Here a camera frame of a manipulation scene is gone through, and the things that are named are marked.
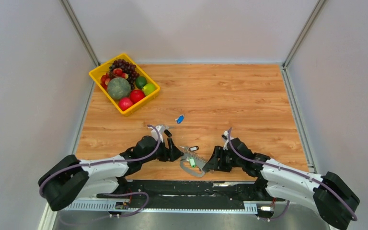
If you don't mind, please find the red apple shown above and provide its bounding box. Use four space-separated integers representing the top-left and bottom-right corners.
118 97 134 111
129 90 146 104

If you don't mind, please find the dark green lime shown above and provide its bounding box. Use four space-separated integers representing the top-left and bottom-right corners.
135 76 148 90

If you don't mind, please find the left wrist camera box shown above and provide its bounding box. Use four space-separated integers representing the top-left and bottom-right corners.
151 125 165 143

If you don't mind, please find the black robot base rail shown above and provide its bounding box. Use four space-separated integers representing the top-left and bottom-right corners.
115 180 273 209

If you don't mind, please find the aluminium frame post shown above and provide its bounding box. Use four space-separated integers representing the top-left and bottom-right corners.
59 0 100 66
282 0 328 69

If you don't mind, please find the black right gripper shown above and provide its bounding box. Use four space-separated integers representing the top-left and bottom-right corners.
204 147 244 173

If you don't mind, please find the right aluminium frame post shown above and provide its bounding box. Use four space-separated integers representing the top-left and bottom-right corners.
282 0 328 69

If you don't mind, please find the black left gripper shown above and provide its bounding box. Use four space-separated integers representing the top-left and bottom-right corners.
141 138 184 164

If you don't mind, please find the yellow plastic fruit tray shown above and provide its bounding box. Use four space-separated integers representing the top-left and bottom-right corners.
89 53 161 116

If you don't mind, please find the dark purple grape bunch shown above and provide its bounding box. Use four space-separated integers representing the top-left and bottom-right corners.
109 59 140 90

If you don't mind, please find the silver key with blue tag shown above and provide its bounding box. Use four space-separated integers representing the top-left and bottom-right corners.
175 115 184 124

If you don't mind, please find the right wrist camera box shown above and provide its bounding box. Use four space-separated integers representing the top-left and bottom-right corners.
221 131 233 150

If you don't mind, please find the silver keyring bunch with keys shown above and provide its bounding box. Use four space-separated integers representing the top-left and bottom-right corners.
180 146 211 178

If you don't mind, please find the left aluminium frame post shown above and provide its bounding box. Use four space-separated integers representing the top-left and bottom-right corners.
59 0 100 66

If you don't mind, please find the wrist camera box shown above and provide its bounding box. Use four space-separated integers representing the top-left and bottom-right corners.
221 131 233 150
151 125 165 143

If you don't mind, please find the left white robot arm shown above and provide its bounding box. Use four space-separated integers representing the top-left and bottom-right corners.
38 136 183 211

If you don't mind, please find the green netted melon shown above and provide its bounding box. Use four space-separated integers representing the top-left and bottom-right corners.
107 77 132 100

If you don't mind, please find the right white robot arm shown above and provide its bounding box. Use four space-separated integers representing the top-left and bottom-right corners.
202 138 360 230

